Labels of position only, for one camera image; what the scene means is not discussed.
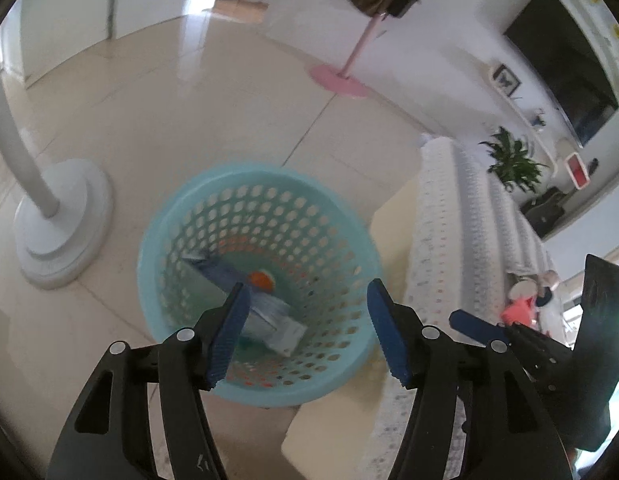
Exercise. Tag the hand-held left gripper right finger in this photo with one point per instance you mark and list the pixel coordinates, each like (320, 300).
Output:
(389, 335)

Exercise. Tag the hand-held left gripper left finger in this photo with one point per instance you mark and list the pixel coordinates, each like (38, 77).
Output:
(228, 332)

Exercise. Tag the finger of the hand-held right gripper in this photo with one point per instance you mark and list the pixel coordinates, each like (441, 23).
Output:
(477, 325)

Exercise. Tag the light blue perforated plastic basket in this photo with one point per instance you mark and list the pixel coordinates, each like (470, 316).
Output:
(259, 282)

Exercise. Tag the small orange ball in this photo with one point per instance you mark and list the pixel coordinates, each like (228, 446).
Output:
(261, 280)

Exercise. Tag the red toy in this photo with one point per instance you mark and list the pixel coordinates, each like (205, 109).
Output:
(520, 312)

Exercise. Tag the black bag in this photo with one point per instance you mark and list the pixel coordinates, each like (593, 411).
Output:
(543, 210)

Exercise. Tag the green potted plant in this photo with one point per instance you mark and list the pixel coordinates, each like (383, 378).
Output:
(514, 160)

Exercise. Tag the red and white box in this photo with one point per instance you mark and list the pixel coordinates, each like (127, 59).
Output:
(576, 170)

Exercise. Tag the white tv cabinet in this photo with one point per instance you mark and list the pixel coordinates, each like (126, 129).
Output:
(549, 125)

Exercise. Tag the white floor lamp stand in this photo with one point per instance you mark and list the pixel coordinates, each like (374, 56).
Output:
(44, 195)

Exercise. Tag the small framed picture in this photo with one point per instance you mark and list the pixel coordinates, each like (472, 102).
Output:
(506, 79)

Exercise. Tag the pink coat rack stand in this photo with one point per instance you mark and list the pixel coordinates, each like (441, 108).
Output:
(347, 62)

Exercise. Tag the black flat television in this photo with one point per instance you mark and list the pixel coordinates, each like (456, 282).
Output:
(569, 65)

